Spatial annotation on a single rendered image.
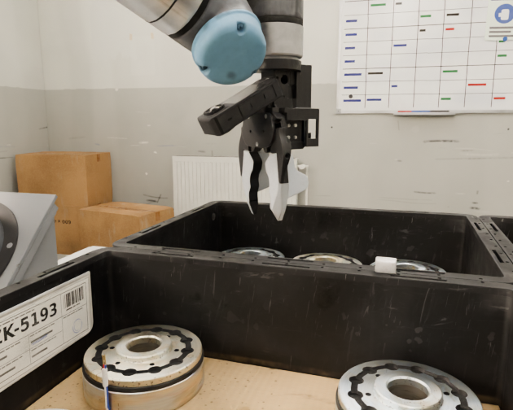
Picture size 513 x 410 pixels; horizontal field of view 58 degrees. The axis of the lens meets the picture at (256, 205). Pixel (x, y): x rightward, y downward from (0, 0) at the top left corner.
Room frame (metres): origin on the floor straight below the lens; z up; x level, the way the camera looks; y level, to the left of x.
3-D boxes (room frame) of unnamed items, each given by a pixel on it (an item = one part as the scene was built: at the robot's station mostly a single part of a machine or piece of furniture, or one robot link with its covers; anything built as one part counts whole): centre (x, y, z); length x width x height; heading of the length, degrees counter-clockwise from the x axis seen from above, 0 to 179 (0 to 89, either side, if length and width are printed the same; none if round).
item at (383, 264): (0.39, -0.11, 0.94); 0.02 x 0.01 x 0.01; 72
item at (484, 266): (0.56, -0.07, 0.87); 0.40 x 0.30 x 0.11; 72
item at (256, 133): (0.65, -0.03, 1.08); 0.09 x 0.08 x 0.12; 125
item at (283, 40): (0.65, -0.02, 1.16); 0.08 x 0.08 x 0.05
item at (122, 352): (0.38, 0.10, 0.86); 0.05 x 0.05 x 0.01
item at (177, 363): (0.38, 0.10, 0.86); 0.10 x 0.10 x 0.01
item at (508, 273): (0.56, -0.07, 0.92); 0.40 x 0.30 x 0.02; 72
